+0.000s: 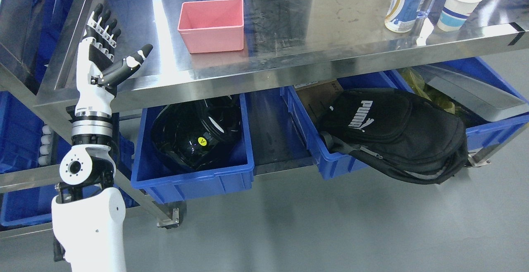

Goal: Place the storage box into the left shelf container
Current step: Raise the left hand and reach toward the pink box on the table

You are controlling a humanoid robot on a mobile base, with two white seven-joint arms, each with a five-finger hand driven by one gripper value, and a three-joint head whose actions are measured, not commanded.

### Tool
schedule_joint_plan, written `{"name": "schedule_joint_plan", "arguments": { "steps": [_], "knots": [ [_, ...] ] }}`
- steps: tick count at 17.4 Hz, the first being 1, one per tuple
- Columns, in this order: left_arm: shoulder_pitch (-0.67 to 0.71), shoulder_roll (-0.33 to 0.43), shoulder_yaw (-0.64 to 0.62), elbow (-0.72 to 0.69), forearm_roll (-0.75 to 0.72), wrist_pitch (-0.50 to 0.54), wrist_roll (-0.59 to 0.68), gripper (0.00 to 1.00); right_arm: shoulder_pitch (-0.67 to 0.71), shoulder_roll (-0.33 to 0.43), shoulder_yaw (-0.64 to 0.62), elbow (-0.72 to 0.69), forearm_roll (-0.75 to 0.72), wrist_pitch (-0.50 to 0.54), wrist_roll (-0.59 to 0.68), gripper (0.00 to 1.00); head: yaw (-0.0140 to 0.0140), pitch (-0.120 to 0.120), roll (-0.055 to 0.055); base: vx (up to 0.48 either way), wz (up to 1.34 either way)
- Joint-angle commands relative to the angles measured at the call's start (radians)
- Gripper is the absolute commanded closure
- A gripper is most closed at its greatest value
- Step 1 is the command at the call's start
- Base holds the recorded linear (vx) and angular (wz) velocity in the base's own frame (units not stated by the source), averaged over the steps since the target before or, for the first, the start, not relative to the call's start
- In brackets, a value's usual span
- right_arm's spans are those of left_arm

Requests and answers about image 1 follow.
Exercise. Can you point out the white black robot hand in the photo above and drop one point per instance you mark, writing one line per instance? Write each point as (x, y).
(98, 73)

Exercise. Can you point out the pink plastic storage box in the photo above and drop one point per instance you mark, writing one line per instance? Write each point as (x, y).
(212, 26)

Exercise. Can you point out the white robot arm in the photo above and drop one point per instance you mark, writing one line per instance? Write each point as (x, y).
(89, 211)

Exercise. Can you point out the cardboard box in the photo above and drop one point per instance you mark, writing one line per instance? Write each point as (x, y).
(316, 97)

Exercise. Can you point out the blue bin lower left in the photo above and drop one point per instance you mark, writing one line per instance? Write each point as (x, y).
(20, 141)

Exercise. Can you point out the black helmet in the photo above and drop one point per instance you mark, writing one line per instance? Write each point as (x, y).
(197, 135)

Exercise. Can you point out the blue bin with helmet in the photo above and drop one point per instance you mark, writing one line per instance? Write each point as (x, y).
(164, 185)

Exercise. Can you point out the blue bin with backpack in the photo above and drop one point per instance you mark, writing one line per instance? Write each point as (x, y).
(330, 164)

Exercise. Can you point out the yellow plastic bag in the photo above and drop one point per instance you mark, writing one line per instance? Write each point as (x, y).
(418, 85)

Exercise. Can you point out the black Puma backpack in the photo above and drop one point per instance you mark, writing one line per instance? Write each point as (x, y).
(398, 133)

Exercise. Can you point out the blue drink bottle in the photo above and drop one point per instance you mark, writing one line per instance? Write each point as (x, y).
(402, 14)

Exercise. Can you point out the white blue paper cup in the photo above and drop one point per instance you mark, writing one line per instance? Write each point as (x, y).
(455, 13)

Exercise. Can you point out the blue bin far right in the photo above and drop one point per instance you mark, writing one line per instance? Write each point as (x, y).
(491, 109)

